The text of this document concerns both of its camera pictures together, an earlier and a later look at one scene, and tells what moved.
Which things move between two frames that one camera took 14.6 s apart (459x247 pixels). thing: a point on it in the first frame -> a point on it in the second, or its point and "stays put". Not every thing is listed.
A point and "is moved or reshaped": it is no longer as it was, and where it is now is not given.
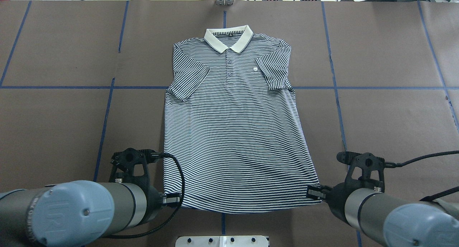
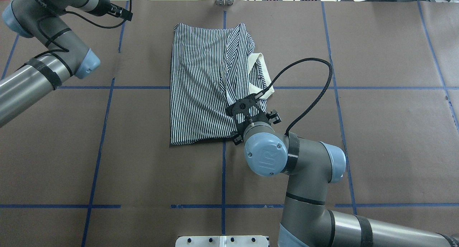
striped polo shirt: x=230 y=114 is moved or reshaped
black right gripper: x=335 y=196 -> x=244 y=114
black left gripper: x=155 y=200 -> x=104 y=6
